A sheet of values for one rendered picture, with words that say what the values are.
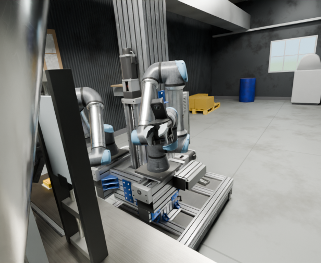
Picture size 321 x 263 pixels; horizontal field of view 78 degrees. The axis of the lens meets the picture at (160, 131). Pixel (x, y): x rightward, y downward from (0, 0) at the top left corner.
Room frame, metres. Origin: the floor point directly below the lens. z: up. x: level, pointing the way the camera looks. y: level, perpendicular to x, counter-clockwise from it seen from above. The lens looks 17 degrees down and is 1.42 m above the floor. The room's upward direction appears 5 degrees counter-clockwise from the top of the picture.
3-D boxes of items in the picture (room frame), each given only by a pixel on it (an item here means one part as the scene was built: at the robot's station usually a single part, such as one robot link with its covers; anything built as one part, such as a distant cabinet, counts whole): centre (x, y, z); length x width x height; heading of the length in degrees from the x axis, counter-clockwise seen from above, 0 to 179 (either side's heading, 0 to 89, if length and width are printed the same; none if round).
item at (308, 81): (6.41, -4.89, 0.77); 0.79 x 0.70 x 1.55; 52
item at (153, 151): (1.16, 0.03, 0.98); 0.13 x 0.12 x 0.14; 78
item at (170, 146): (0.88, -0.02, 1.12); 0.11 x 0.08 x 0.11; 78
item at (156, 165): (1.16, 0.03, 0.87); 0.15 x 0.15 x 0.10
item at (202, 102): (6.69, -1.49, 0.24); 1.31 x 0.90 x 0.47; 142
